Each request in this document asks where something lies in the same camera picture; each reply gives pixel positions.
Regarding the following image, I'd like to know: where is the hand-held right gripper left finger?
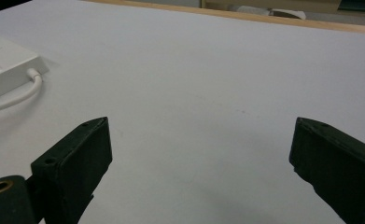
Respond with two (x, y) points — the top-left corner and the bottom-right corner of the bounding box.
(30, 116), (113, 224)

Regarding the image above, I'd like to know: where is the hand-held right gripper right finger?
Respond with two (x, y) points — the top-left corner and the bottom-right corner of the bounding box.
(288, 117), (365, 224)

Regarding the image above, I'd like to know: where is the white power strip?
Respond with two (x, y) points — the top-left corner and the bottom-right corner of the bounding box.
(0, 30), (50, 105)

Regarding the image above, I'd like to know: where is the white cloth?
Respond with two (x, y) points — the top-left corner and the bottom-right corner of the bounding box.
(236, 5), (307, 21)

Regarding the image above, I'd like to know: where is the white power cable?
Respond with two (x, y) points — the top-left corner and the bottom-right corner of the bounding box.
(0, 67), (44, 116)

